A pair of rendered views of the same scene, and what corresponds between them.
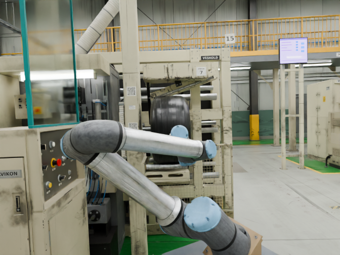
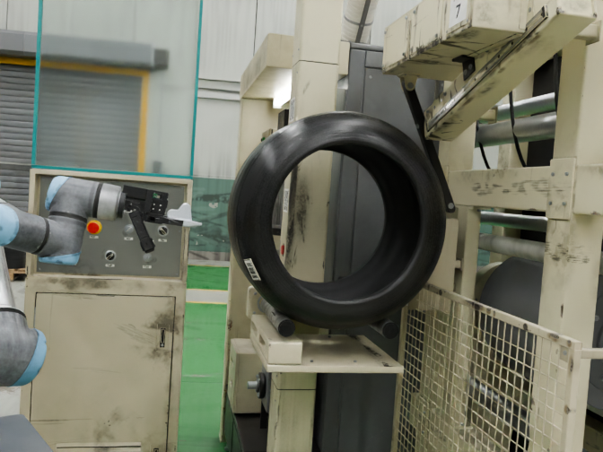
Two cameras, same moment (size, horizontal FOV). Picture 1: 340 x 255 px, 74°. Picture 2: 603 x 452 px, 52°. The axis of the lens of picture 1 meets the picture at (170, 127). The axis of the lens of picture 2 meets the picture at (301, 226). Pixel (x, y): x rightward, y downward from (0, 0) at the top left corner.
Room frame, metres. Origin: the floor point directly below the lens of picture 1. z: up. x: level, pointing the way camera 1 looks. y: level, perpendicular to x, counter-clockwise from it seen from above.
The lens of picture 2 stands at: (1.52, -1.69, 1.25)
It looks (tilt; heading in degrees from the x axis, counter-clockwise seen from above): 3 degrees down; 80
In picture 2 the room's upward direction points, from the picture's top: 4 degrees clockwise
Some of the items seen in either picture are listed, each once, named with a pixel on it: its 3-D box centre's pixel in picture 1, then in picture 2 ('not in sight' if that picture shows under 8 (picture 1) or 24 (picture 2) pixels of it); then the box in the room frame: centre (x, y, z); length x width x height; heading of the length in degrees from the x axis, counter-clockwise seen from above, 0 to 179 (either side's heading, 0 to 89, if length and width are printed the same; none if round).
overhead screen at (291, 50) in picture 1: (293, 50); not in sight; (4.96, -2.73, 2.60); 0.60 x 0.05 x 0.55; 88
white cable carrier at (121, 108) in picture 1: (123, 131); not in sight; (1.86, 0.39, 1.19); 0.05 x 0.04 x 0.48; 2
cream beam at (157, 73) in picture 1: (175, 73); (461, 32); (2.22, -0.07, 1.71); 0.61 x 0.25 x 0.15; 92
